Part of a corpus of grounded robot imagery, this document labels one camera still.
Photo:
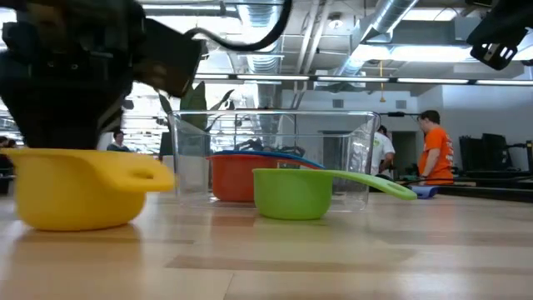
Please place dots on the red plastic measuring cup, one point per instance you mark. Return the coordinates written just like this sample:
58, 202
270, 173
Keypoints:
231, 179

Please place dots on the yellow plastic measuring cup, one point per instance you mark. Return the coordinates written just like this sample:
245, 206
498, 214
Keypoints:
79, 200

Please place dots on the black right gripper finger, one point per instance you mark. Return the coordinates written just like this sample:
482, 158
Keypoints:
499, 35

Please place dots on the dark background table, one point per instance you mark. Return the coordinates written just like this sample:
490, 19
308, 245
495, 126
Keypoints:
487, 192

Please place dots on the green plant in white pot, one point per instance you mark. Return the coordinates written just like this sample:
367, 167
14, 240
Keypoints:
195, 104

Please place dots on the black background equipment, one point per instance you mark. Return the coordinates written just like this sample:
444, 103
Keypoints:
485, 152

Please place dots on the ribbed silver ventilation duct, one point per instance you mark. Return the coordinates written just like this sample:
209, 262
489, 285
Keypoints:
260, 62

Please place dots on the yellow hanging pendant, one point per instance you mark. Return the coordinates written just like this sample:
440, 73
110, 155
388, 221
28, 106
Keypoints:
382, 98

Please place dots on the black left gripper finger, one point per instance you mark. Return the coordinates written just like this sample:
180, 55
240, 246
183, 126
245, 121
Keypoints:
58, 121

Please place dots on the green plastic measuring cup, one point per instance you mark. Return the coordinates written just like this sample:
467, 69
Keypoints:
291, 196

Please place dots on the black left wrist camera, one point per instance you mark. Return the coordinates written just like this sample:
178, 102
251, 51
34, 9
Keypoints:
175, 58

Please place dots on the clear plastic basket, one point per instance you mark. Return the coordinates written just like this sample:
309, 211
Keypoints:
270, 125

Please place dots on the smooth silver ventilation duct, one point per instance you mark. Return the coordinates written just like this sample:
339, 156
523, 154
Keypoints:
387, 16

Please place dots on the black metal stand frame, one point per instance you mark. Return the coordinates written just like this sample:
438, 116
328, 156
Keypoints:
397, 113

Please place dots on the person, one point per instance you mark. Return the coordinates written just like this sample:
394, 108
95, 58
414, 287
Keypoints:
437, 146
6, 143
118, 139
383, 150

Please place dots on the ceiling light strip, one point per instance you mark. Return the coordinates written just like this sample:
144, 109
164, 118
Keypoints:
352, 78
272, 77
433, 80
212, 76

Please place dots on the small dark blue measuring cup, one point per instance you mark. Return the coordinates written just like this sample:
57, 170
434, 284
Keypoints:
424, 191

